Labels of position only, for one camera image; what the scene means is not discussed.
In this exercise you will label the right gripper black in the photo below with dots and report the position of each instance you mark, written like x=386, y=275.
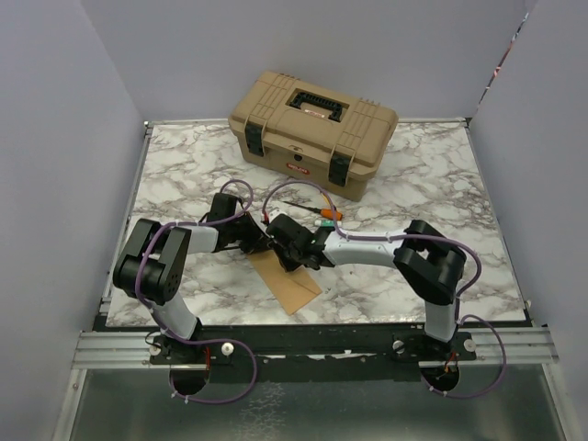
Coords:
x=287, y=265

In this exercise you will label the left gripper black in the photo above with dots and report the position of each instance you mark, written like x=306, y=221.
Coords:
x=257, y=240

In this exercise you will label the brown paper envelope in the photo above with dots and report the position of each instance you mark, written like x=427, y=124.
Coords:
x=293, y=290

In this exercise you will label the green white glue stick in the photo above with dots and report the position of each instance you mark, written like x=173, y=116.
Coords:
x=324, y=223

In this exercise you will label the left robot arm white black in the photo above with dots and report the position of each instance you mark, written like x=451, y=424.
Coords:
x=152, y=262

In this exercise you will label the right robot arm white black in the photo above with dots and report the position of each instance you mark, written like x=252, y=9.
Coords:
x=430, y=263

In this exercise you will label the tan plastic toolbox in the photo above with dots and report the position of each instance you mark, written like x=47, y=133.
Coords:
x=309, y=132

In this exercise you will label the orange handled screwdriver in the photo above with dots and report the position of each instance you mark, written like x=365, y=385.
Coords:
x=329, y=214

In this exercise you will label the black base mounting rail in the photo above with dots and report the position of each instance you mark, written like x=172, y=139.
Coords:
x=244, y=354

